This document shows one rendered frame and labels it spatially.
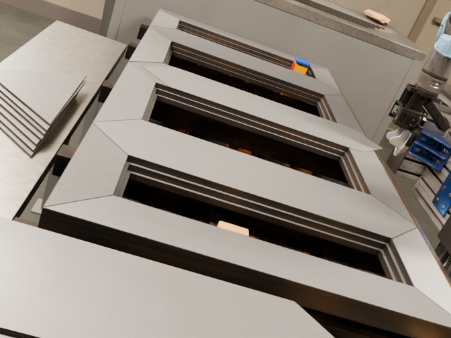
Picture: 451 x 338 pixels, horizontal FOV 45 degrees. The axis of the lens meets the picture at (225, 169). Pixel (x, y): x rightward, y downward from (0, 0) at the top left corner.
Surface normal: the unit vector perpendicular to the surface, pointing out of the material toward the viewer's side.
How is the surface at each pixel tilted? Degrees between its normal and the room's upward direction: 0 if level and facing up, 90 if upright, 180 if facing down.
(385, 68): 90
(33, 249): 0
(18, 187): 0
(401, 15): 90
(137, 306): 0
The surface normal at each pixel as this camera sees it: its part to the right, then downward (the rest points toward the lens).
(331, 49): 0.00, 0.45
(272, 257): 0.34, -0.84
